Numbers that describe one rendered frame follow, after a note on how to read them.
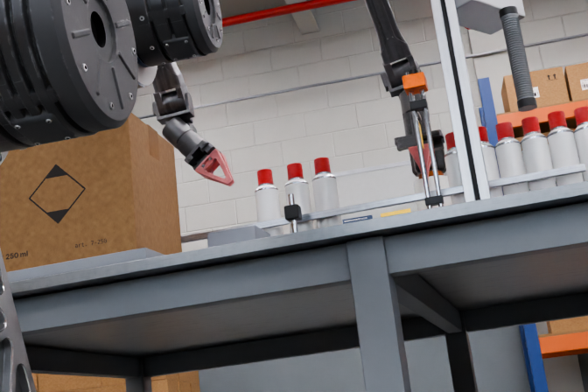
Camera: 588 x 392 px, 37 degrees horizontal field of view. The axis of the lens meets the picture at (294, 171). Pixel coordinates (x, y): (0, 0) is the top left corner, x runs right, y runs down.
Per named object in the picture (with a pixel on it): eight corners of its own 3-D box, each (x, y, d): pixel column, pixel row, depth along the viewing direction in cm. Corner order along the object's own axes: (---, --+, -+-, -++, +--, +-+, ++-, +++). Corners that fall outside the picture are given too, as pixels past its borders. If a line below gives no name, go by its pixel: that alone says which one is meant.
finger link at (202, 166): (247, 176, 199) (220, 150, 202) (237, 168, 192) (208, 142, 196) (227, 199, 199) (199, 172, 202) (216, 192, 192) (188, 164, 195)
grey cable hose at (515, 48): (537, 108, 172) (517, 11, 178) (536, 103, 168) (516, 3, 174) (518, 113, 173) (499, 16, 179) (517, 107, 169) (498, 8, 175)
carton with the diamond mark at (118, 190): (185, 275, 174) (174, 145, 182) (137, 255, 152) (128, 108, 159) (44, 297, 180) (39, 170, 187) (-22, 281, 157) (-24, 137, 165)
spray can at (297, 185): (319, 257, 188) (309, 165, 194) (313, 253, 183) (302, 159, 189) (297, 261, 189) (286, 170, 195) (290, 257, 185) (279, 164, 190)
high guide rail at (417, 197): (585, 171, 171) (584, 164, 172) (585, 170, 170) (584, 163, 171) (87, 260, 197) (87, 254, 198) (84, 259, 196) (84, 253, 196)
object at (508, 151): (535, 220, 178) (516, 125, 183) (535, 216, 173) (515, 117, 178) (509, 225, 179) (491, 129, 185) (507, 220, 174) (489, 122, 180)
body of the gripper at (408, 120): (399, 154, 196) (395, 122, 198) (445, 145, 193) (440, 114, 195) (395, 146, 190) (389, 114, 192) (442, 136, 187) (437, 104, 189)
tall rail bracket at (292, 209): (314, 276, 181) (305, 199, 186) (304, 271, 174) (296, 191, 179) (299, 278, 182) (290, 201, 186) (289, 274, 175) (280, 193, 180)
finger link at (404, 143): (406, 189, 194) (400, 148, 196) (438, 183, 192) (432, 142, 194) (401, 182, 187) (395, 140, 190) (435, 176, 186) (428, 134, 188)
